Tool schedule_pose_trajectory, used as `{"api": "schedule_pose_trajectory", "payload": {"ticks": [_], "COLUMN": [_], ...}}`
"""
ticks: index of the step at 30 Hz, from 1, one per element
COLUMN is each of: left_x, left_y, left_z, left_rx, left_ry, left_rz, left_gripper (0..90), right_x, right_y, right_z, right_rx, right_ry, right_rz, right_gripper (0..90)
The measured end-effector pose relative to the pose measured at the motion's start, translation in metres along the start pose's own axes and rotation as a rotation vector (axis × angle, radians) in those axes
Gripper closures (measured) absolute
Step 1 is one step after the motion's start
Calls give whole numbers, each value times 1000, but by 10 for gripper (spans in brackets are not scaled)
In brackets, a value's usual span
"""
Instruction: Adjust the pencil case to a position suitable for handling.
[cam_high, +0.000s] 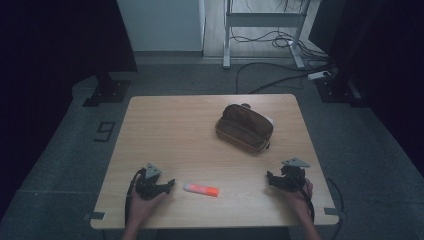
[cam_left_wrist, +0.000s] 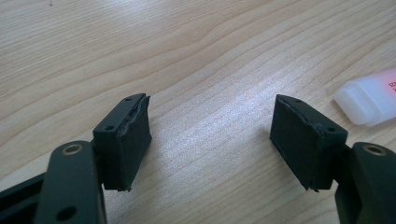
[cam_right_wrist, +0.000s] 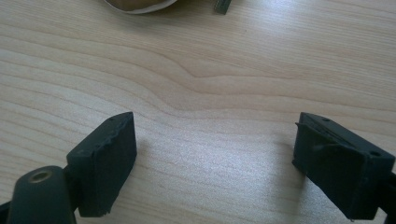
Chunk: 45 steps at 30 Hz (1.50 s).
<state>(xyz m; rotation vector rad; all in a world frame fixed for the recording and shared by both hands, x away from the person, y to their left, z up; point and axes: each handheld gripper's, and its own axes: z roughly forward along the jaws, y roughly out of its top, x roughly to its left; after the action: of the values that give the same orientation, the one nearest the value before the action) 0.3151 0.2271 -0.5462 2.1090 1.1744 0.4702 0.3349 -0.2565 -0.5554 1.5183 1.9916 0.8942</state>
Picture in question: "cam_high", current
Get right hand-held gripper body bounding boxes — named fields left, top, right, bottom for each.
left=278, top=157, right=311, bottom=193

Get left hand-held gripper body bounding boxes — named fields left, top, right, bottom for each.
left=134, top=162, right=167, bottom=201

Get person's right hand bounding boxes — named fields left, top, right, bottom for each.
left=281, top=177, right=315, bottom=217

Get person's left hand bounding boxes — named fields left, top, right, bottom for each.
left=127, top=188, right=168, bottom=229

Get orange glue stick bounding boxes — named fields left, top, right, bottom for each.
left=182, top=181, right=220, bottom=198

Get brown pencil case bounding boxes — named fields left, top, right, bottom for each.
left=214, top=103, right=275, bottom=155

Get black stand base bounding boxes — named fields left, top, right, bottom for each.
left=314, top=75, right=364, bottom=105
left=81, top=71, right=132, bottom=108

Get white power strip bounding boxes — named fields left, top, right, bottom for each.
left=306, top=70, right=332, bottom=81

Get dark curtain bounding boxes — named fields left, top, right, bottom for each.
left=0, top=0, right=138, bottom=221
left=308, top=0, right=424, bottom=178

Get white cabinet panel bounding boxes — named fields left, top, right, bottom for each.
left=116, top=0, right=207, bottom=53

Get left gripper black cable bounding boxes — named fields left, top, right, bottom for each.
left=124, top=167, right=148, bottom=231

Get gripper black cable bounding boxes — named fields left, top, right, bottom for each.
left=293, top=173, right=316, bottom=224
left=124, top=167, right=148, bottom=231

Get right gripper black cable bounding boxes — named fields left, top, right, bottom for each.
left=293, top=173, right=316, bottom=224

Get black cable beside table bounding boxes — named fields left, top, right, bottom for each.
left=327, top=177, right=348, bottom=240

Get black floor cables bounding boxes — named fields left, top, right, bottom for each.
left=229, top=0, right=336, bottom=95

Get white desk frame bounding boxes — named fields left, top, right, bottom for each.
left=222, top=0, right=313, bottom=70

